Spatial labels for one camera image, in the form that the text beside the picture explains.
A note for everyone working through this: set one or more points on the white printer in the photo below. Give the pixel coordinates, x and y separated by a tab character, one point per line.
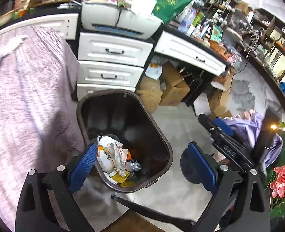
106	17

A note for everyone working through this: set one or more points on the white drawer cabinet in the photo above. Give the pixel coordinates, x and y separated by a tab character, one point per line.
110	62

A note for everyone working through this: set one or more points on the cardboard box under desk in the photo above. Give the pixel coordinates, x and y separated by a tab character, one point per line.
176	87

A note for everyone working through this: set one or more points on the white desk drawer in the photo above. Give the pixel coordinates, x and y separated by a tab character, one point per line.
173	46

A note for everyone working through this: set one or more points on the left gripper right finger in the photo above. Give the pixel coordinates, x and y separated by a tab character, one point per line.
238	200

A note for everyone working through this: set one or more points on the yellow foam fruit net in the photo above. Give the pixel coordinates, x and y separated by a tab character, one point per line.
120	177

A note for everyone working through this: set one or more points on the beige paper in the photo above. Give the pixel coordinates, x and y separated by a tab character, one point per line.
119	157

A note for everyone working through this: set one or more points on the white plastic milk bottle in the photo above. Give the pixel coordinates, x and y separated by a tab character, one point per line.
103	158

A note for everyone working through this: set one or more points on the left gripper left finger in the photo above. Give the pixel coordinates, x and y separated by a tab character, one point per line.
35	211

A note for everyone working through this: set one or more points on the purple plastic bag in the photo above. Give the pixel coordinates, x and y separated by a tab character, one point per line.
248	126

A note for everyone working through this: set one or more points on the black trash bin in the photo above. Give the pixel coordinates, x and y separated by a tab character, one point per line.
121	114

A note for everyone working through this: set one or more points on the pink artificial flower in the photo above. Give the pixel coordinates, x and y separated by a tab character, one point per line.
278	184

